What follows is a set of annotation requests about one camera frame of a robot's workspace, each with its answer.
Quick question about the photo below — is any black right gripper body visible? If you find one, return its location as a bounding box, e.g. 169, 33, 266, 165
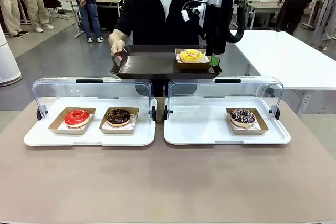
204, 3, 227, 51

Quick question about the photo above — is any yellow sprinkle donut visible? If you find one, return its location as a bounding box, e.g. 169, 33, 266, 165
178, 48, 204, 64

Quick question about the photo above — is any brown cardboard donut box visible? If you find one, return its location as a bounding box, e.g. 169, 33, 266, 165
99, 106, 140, 135
48, 106, 97, 136
174, 48, 212, 71
225, 107, 269, 135

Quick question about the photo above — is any dark brown serving tray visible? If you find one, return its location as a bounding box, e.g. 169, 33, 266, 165
110, 44, 223, 80

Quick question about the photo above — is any chocolate donut with pink drizzle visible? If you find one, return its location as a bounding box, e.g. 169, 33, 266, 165
229, 108, 256, 128

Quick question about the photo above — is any person in black shirt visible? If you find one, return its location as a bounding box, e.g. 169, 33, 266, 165
108, 0, 211, 98

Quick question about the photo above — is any chocolate nut donut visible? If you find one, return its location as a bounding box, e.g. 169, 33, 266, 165
106, 108, 131, 127

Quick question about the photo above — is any red glazed donut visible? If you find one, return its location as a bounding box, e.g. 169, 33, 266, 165
64, 109, 91, 127

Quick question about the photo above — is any person's right hand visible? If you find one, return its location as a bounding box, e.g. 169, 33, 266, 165
110, 39, 129, 64

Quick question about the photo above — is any clear display lid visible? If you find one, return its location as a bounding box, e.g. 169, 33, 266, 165
31, 76, 158, 123
165, 76, 285, 120

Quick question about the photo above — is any grey background desk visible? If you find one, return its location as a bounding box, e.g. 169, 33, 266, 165
244, 0, 280, 30

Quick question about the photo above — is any white table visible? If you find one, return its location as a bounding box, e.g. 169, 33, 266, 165
228, 29, 336, 116

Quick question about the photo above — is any white plastic display tray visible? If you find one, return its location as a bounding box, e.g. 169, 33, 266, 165
164, 97, 291, 146
23, 97, 158, 147

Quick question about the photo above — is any bystander in black clothes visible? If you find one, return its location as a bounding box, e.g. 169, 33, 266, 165
275, 0, 317, 36

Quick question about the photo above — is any bystander in blue jeans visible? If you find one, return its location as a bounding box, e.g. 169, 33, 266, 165
65, 0, 105, 44

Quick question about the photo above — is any bystander in beige trousers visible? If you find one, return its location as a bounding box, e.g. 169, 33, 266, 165
20, 0, 55, 33

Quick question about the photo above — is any white cylindrical air purifier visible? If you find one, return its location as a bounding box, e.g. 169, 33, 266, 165
0, 26, 23, 88

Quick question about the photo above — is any bystander in grey top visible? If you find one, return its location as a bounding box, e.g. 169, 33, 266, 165
0, 0, 30, 38

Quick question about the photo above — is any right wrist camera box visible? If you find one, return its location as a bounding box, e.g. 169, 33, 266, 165
180, 0, 207, 23

